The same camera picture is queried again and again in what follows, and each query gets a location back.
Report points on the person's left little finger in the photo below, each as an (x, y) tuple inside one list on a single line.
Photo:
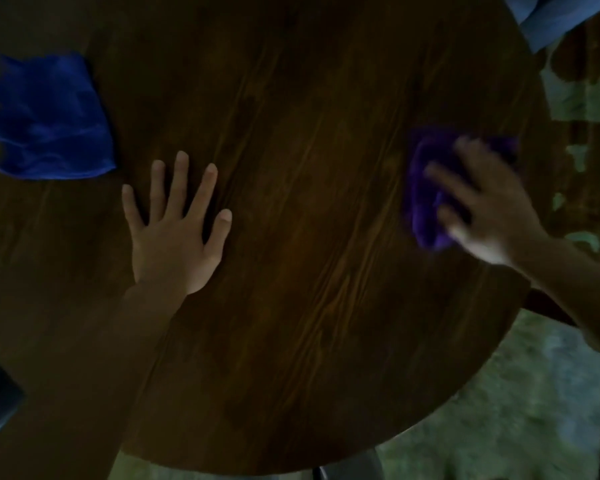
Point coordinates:
[(131, 209)]

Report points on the person's right forearm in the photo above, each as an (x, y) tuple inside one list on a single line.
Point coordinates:
[(575, 289)]

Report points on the purple cleaning cloth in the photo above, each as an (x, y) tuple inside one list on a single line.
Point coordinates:
[(427, 194)]

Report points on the person's right fingers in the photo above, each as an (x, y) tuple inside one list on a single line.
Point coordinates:
[(455, 184)]

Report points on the blue cleaning cloth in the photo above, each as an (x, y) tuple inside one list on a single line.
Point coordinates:
[(50, 119)]

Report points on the person's left middle finger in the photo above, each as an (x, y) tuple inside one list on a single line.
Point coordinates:
[(178, 183)]

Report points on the person's left hand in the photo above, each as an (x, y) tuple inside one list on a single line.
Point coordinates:
[(167, 254)]

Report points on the light blue fabric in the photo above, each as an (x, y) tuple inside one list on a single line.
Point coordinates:
[(550, 17)]

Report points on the person's right hand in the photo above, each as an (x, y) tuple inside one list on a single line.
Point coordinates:
[(495, 219)]

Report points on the dark wooden chair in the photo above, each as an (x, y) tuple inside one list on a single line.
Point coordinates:
[(582, 59)]

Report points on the person's left thumb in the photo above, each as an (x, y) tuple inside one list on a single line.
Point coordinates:
[(220, 233)]

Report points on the person's left forearm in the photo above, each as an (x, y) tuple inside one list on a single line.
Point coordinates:
[(90, 374)]

